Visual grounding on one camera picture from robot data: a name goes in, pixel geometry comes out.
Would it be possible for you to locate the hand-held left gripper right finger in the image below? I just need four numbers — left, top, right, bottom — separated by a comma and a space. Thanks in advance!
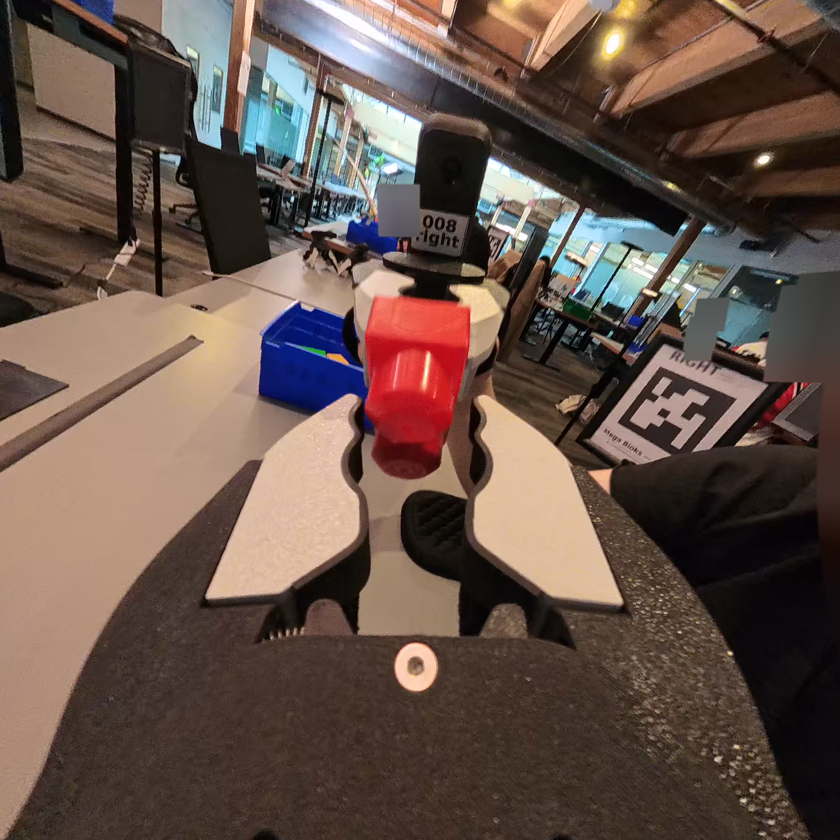
464, 395, 626, 636

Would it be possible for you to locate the black hanging box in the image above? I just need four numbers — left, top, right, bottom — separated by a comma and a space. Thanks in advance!
128, 42, 198, 153

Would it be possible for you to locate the person's right hand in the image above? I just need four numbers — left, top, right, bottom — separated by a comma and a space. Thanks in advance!
448, 374, 497, 496

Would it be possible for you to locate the black floor lamp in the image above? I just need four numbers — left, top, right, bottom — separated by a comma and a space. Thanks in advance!
591, 239, 644, 316

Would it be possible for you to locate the adjacent grey desk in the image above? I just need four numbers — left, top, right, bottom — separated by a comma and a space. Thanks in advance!
209, 246, 368, 306

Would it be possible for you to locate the tall brown-top desk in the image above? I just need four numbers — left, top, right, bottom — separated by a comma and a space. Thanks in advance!
13, 0, 198, 296

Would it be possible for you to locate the dark display on stand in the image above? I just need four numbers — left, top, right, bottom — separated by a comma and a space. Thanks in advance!
0, 0, 67, 290

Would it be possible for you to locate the dark metal desk plate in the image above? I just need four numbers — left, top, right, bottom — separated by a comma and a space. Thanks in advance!
0, 360, 70, 422

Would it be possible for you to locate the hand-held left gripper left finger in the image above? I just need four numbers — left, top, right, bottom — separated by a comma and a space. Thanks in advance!
205, 394, 370, 634

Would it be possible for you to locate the small blue bin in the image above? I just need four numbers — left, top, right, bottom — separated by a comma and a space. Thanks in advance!
346, 218, 400, 256

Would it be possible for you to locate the blue plastic bin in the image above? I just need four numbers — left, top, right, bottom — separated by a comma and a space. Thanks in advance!
259, 301, 375, 434

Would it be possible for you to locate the brown coat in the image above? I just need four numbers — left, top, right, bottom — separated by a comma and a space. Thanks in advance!
489, 252, 552, 362

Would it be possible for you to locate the black office chair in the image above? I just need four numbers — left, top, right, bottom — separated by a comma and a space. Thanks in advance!
185, 134, 272, 277

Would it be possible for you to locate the black round mat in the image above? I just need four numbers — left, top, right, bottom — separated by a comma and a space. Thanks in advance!
399, 491, 468, 581

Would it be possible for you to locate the framed marker sign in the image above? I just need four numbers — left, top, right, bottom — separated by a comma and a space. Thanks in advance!
576, 335, 788, 468

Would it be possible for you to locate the red two-stud toy block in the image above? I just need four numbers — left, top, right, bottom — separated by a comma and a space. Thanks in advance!
363, 297, 472, 479

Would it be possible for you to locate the white power strip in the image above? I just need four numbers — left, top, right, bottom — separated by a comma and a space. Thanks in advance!
97, 238, 142, 299

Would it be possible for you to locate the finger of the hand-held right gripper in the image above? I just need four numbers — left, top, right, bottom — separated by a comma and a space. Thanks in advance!
354, 272, 414, 358
456, 282, 511, 398

